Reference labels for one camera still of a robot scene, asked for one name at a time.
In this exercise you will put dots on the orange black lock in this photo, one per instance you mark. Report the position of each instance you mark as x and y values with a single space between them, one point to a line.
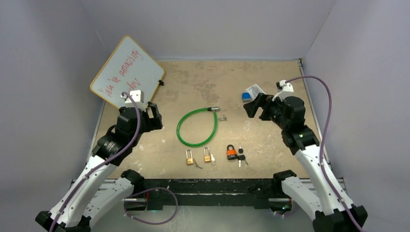
231 153

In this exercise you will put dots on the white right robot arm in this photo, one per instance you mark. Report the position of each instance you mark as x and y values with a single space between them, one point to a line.
328 206

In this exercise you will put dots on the white printed card package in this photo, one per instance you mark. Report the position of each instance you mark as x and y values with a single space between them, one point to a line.
254 90

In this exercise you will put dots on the green cable lock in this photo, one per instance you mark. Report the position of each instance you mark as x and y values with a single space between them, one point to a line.
199 135

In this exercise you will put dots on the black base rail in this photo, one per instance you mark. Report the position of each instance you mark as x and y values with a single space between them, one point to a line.
255 193

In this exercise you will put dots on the blue whiteboard eraser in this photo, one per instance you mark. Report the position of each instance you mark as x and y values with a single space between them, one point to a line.
246 97

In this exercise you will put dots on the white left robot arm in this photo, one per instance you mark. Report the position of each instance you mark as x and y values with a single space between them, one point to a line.
86 201

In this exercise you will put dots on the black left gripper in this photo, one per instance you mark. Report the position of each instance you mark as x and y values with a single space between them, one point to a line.
153 123

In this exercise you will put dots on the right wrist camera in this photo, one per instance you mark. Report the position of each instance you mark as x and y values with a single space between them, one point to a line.
284 89

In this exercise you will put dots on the whiteboard with orange frame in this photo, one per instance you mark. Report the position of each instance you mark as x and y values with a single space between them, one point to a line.
128 68

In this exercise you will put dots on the brass padlock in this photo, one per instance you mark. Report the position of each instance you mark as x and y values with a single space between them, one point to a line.
189 157
207 155

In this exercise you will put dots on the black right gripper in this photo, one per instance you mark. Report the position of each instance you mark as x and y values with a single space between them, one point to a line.
264 101

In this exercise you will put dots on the black-headed keys bunch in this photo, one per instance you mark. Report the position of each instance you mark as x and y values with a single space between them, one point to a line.
241 157

